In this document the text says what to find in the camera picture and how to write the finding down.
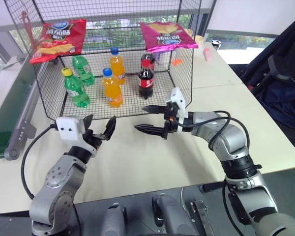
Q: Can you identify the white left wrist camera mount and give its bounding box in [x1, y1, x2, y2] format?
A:
[56, 117, 98, 157]

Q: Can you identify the metal bracket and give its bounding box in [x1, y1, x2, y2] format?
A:
[189, 200, 214, 236]

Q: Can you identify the red plastic clip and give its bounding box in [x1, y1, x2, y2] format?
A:
[20, 11, 37, 50]

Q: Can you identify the red potato chips bag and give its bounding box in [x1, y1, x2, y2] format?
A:
[29, 18, 88, 64]

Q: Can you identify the black bar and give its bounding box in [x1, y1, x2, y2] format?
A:
[199, 181, 227, 194]

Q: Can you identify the black and white round object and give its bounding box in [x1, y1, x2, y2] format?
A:
[210, 39, 223, 51]

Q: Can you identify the grey rounded shape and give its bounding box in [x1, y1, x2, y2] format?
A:
[99, 203, 128, 236]

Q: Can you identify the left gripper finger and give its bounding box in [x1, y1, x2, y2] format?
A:
[83, 114, 93, 135]
[98, 116, 117, 141]

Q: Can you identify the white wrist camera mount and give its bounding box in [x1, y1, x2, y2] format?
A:
[164, 87, 190, 134]
[56, 117, 98, 157]

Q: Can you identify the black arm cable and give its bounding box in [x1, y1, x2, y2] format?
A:
[178, 110, 251, 160]
[21, 124, 59, 200]

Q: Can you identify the green soda bottle yellow cap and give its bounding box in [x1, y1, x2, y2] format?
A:
[61, 68, 91, 108]

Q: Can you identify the black torso cable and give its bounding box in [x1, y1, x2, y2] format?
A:
[222, 181, 241, 236]

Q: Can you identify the pink tube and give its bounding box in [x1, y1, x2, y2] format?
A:
[203, 47, 213, 62]

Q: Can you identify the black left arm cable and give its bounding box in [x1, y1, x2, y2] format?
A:
[21, 124, 59, 200]

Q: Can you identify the magenta potato chips bag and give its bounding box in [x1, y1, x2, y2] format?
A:
[139, 21, 199, 54]

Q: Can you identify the black wire mesh shelf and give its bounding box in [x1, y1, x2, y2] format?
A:
[3, 0, 202, 121]

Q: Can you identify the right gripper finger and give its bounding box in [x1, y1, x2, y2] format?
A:
[134, 124, 165, 137]
[142, 105, 166, 115]

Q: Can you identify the black chair armrest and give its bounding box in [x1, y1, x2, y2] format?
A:
[250, 55, 292, 96]

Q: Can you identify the orange soda bottle blue cap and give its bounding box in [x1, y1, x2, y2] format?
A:
[109, 47, 126, 86]
[101, 68, 123, 109]

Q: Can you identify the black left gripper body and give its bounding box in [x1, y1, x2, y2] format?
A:
[82, 129, 105, 150]

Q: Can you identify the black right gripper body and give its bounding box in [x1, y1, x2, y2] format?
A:
[162, 100, 181, 140]

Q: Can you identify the cola bottle red cap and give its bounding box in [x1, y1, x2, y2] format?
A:
[138, 60, 155, 100]
[140, 52, 156, 72]

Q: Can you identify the dark rounded shape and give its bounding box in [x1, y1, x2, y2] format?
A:
[151, 193, 197, 236]

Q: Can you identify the green conveyor belt grey frame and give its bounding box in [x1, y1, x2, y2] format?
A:
[0, 55, 44, 160]

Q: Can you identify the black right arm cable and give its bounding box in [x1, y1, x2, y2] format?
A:
[178, 110, 251, 160]

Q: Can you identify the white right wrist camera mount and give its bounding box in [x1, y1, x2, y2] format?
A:
[164, 87, 190, 134]

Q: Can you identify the black office chair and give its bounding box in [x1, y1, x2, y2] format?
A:
[240, 9, 295, 128]

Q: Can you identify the beige paper cup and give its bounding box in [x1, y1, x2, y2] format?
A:
[194, 35, 205, 49]

